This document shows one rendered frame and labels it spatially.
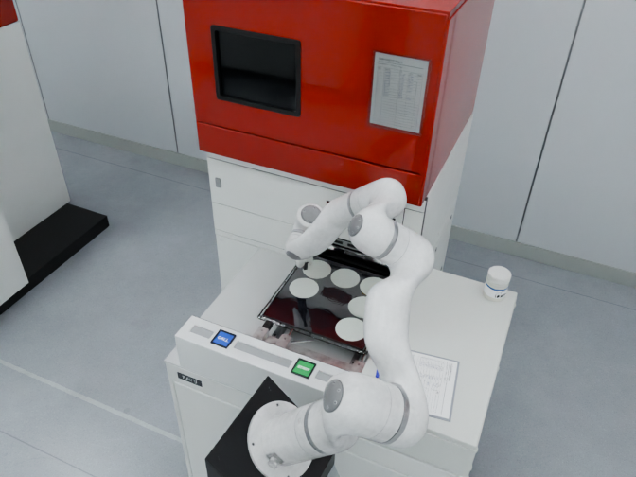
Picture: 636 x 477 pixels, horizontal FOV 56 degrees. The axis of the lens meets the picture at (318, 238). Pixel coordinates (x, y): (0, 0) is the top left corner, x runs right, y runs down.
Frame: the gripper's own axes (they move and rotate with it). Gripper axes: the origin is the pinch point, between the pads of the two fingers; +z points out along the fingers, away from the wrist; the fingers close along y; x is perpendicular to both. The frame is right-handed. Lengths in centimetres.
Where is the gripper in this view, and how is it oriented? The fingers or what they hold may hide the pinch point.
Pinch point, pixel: (300, 260)
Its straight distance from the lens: 202.1
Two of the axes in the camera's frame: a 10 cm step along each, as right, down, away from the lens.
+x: 9.7, -1.4, 2.1
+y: 2.2, 8.8, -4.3
